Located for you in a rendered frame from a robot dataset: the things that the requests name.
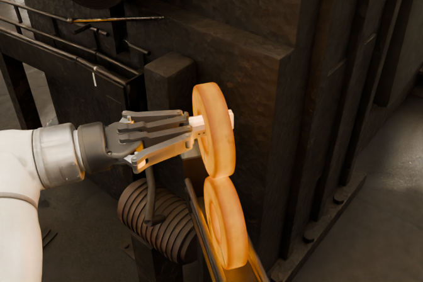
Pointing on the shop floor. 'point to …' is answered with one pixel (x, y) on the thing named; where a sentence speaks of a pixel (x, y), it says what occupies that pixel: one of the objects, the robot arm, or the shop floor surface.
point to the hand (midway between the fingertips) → (211, 123)
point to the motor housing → (158, 233)
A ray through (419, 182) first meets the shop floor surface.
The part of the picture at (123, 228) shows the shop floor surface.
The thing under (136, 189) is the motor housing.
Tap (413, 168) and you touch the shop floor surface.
